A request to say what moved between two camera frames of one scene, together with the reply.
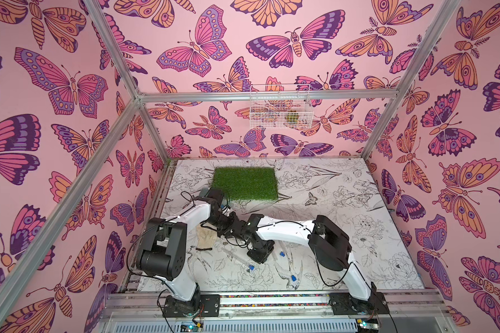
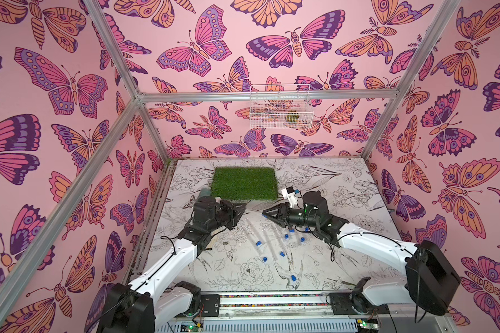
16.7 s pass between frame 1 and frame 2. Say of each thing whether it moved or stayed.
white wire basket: stayed
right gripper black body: moved
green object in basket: stayed
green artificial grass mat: stayed
